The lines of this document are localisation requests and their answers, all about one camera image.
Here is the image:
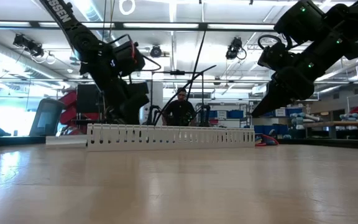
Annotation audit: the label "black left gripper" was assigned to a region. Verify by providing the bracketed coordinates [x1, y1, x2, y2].
[103, 74, 151, 125]

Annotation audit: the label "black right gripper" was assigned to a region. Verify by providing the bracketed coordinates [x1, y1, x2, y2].
[250, 63, 318, 118]

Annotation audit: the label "white slotted cable duct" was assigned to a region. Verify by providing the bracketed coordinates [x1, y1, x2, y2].
[86, 123, 256, 152]

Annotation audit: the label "white duct cover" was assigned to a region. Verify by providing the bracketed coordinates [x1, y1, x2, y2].
[45, 134, 88, 149]

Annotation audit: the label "gray pipes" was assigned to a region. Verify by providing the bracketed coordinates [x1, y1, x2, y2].
[339, 113, 358, 122]
[290, 112, 321, 124]

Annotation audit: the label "black monitor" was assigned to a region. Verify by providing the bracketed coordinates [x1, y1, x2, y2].
[76, 83, 105, 114]

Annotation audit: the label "person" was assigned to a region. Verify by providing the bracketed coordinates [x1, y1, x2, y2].
[162, 87, 198, 127]

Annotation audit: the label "red machine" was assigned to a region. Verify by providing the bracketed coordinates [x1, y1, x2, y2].
[57, 90, 88, 136]

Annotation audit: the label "black bar stand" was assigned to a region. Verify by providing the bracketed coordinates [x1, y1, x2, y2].
[150, 70, 205, 106]

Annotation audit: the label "wooden workbench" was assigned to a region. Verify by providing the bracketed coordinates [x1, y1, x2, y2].
[303, 120, 358, 139]

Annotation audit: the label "gray office chair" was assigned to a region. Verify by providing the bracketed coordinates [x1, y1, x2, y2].
[29, 98, 65, 138]

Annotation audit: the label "long red spool wire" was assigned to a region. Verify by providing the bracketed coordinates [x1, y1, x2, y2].
[255, 133, 280, 147]

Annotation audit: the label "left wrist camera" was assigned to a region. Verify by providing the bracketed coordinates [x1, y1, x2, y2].
[112, 34, 147, 78]

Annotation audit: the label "black round ceiling camera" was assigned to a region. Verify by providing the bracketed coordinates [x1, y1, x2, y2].
[149, 45, 163, 58]

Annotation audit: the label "black ceiling-mounted camera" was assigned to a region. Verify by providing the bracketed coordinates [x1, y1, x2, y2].
[12, 33, 45, 58]
[224, 36, 247, 60]

